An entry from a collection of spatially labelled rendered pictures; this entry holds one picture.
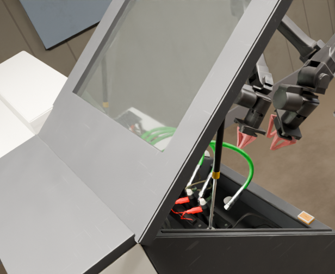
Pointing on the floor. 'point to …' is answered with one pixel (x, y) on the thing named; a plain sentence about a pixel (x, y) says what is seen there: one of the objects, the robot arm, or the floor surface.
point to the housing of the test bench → (47, 208)
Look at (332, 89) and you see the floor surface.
